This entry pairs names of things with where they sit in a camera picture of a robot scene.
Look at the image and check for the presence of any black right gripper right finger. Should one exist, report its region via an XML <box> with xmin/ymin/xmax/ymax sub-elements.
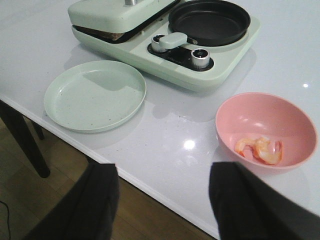
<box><xmin>208</xmin><ymin>162</ymin><xmax>320</xmax><ymax>240</ymax></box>

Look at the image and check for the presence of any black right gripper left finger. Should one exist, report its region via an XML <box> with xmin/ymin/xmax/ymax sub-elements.
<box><xmin>24</xmin><ymin>163</ymin><xmax>120</xmax><ymax>240</ymax></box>

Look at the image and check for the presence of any cooked shrimp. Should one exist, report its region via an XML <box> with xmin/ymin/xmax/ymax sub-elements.
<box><xmin>253</xmin><ymin>137</ymin><xmax>283</xmax><ymax>165</ymax></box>
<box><xmin>234</xmin><ymin>138</ymin><xmax>258</xmax><ymax>158</ymax></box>

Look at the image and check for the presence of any bread slice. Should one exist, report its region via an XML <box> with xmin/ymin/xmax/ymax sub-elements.
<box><xmin>73</xmin><ymin>25</ymin><xmax>124</xmax><ymax>41</ymax></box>

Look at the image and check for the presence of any breakfast maker hinged lid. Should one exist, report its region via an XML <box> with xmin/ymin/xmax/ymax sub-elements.
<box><xmin>67</xmin><ymin>0</ymin><xmax>177</xmax><ymax>34</ymax></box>

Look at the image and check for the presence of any mint green breakfast maker base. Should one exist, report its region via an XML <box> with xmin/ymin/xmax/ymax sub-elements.
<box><xmin>71</xmin><ymin>0</ymin><xmax>261</xmax><ymax>91</ymax></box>

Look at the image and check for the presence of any pink bowl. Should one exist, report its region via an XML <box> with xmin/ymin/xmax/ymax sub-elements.
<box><xmin>215</xmin><ymin>92</ymin><xmax>318</xmax><ymax>173</ymax></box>

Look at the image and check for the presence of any mint green round plate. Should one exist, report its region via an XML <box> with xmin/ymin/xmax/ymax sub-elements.
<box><xmin>43</xmin><ymin>60</ymin><xmax>147</xmax><ymax>134</ymax></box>

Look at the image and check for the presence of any black table leg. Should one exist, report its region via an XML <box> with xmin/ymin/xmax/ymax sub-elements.
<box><xmin>0</xmin><ymin>101</ymin><xmax>51</xmax><ymax>178</ymax></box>

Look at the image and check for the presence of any right silver control knob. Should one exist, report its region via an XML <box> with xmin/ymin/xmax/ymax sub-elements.
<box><xmin>190</xmin><ymin>48</ymin><xmax>210</xmax><ymax>69</ymax></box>

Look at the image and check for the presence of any silver control knob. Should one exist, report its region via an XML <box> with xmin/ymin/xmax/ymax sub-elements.
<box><xmin>190</xmin><ymin>48</ymin><xmax>210</xmax><ymax>69</ymax></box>
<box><xmin>151</xmin><ymin>34</ymin><xmax>168</xmax><ymax>53</ymax></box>

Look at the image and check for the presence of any left silver control knob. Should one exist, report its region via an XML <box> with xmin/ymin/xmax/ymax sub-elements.
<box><xmin>151</xmin><ymin>34</ymin><xmax>168</xmax><ymax>53</ymax></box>

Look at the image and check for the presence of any black round frying pan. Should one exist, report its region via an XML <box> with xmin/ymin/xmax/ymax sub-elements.
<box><xmin>159</xmin><ymin>0</ymin><xmax>251</xmax><ymax>49</ymax></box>

